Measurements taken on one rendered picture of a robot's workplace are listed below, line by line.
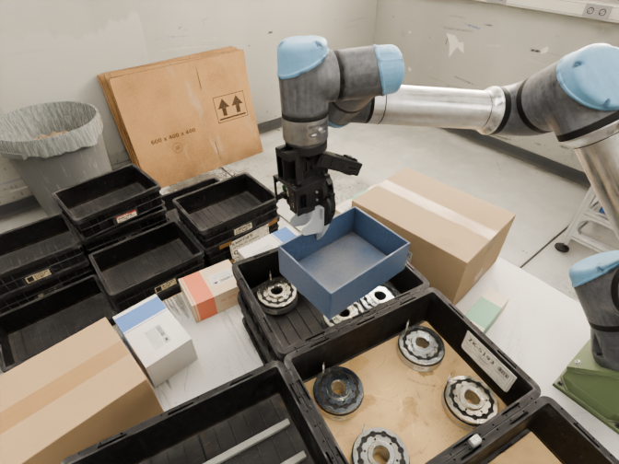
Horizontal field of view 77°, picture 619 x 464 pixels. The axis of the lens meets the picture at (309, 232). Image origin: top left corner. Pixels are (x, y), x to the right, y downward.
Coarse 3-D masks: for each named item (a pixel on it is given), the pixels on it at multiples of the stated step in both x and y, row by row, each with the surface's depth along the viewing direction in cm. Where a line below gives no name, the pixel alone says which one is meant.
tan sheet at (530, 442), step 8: (520, 440) 74; (528, 440) 74; (536, 440) 74; (512, 448) 73; (520, 448) 73; (528, 448) 73; (536, 448) 73; (544, 448) 73; (504, 456) 72; (512, 456) 72; (520, 456) 72; (528, 456) 72; (536, 456) 72; (544, 456) 72; (552, 456) 72
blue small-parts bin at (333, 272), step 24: (336, 216) 78; (360, 216) 81; (288, 240) 73; (312, 240) 77; (336, 240) 83; (360, 240) 83; (384, 240) 78; (288, 264) 71; (312, 264) 77; (336, 264) 77; (360, 264) 77; (384, 264) 70; (312, 288) 67; (336, 288) 64; (360, 288) 69; (336, 312) 68
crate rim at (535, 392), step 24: (432, 288) 91; (384, 312) 85; (456, 312) 85; (336, 336) 81; (480, 336) 81; (288, 360) 76; (504, 360) 76; (528, 384) 73; (312, 408) 69; (480, 432) 66; (336, 456) 63
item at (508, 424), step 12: (528, 408) 69; (540, 408) 69; (552, 408) 69; (516, 420) 69; (564, 420) 68; (576, 420) 67; (492, 432) 66; (504, 432) 66; (588, 432) 66; (480, 444) 64; (600, 444) 64; (456, 456) 63; (468, 456) 64; (612, 456) 63
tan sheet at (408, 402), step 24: (360, 360) 87; (384, 360) 87; (456, 360) 87; (312, 384) 83; (384, 384) 83; (408, 384) 83; (432, 384) 83; (384, 408) 79; (408, 408) 79; (432, 408) 79; (504, 408) 79; (336, 432) 75; (360, 432) 75; (408, 432) 75; (432, 432) 75; (456, 432) 75; (432, 456) 72
